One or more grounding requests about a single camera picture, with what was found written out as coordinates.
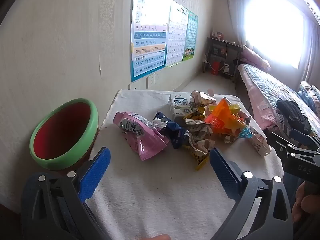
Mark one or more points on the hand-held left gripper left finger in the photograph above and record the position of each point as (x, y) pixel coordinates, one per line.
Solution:
(96, 172)

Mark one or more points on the person's right hand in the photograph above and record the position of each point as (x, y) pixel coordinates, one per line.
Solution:
(306, 202)

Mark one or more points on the orange plastic wrapper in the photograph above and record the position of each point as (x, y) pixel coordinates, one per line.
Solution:
(220, 120)

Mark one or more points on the pink pillow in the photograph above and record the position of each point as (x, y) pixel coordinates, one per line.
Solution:
(255, 57)

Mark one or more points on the red bin with green rim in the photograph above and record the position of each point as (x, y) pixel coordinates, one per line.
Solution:
(62, 130)

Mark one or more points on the torn pink paper carton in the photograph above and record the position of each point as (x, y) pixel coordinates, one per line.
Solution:
(202, 97)

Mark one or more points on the crumpled yellow silver wrapper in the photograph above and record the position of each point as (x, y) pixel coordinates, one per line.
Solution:
(200, 152)

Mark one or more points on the pink snack wrapper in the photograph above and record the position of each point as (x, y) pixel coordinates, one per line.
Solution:
(140, 140)

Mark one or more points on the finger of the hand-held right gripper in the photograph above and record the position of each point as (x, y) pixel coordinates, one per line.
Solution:
(306, 141)
(281, 143)

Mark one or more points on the bright window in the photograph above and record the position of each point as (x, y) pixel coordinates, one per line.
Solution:
(275, 27)

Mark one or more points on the light blue wrapper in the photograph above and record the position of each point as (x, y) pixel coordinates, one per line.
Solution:
(245, 133)

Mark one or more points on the dark cloth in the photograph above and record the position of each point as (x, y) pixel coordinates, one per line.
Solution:
(292, 115)

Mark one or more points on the green wall poster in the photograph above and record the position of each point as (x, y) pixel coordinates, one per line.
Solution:
(191, 37)

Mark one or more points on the red container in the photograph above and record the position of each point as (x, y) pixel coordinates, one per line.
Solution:
(216, 67)

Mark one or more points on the white towel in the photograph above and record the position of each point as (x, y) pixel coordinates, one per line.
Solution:
(150, 192)

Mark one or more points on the pale curtain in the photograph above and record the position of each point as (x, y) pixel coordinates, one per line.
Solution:
(237, 10)

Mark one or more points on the white chart wall poster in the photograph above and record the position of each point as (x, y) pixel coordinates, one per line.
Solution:
(177, 35)

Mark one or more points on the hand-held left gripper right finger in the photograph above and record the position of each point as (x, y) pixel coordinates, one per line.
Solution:
(222, 170)

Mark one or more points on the white milk carton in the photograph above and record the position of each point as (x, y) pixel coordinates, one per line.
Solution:
(178, 105)

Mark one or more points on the blue snack wrapper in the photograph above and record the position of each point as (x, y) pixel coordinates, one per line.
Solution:
(175, 132)

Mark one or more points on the dark wooden shelf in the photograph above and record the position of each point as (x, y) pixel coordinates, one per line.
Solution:
(230, 52)

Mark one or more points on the blue patterned pillow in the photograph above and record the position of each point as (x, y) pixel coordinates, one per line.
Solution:
(310, 95)

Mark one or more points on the blue alphabet wall poster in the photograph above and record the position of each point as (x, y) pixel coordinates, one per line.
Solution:
(150, 35)

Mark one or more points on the bed with checked quilt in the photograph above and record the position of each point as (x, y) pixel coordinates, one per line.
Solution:
(265, 90)

